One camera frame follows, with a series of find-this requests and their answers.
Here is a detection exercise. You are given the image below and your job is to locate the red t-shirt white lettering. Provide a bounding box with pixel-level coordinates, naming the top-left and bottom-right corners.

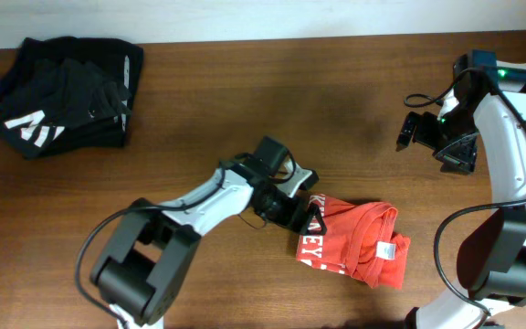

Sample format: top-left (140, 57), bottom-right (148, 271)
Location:
top-left (296, 194), bottom-right (411, 289)

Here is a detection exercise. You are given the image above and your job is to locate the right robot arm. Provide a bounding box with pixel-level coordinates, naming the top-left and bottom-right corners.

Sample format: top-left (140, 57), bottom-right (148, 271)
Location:
top-left (396, 50), bottom-right (526, 328)

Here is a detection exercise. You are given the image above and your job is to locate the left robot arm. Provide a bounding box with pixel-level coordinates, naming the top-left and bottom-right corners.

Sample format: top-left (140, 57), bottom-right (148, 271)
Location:
top-left (89, 136), bottom-right (327, 328)

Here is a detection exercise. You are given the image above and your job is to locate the black folded clothes pile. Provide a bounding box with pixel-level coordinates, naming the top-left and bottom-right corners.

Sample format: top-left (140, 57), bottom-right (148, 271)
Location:
top-left (0, 37), bottom-right (144, 159)

